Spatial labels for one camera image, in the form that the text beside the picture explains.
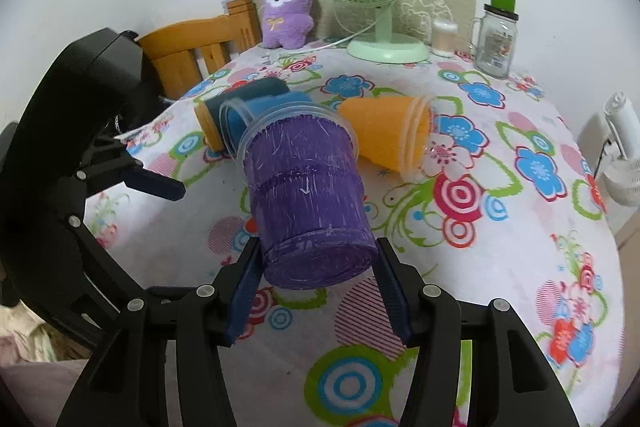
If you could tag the small frosted cup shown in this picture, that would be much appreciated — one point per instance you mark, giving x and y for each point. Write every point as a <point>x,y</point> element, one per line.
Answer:
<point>444,38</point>

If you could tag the purple plush toy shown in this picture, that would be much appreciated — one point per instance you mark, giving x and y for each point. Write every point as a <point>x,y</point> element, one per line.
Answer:
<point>286,7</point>

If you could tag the pale pink cloth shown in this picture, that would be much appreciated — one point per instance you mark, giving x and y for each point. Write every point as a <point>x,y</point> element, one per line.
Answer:
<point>35,377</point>

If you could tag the glass jar mug black lid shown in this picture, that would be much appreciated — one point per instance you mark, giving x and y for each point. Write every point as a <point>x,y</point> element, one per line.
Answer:
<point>494,44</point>

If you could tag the white appliance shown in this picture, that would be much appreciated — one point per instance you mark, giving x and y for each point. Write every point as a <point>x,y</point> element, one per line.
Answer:
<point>622,167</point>

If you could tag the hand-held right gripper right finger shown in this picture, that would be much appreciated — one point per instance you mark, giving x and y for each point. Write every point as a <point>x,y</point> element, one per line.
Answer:
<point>395,294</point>

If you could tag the orange plastic cup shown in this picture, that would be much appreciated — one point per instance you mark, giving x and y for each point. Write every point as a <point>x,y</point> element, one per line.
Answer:
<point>380,132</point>

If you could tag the wooden chair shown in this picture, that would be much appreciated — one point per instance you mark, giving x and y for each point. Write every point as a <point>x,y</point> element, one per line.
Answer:
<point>190,37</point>

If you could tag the blue plastic cup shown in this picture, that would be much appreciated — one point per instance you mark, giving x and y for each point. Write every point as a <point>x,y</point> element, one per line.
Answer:
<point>265,107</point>

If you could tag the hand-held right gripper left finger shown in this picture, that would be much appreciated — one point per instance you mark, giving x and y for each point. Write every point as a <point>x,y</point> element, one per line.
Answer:
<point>244,292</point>

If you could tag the purple plastic cup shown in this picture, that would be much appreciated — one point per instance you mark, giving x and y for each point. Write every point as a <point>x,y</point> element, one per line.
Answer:
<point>300,202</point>

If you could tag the floral tablecloth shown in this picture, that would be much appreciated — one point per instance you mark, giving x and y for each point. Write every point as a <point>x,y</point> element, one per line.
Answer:
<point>500,232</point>

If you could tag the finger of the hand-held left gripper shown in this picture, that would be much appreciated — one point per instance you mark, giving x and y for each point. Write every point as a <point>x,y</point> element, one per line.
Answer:
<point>160,187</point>

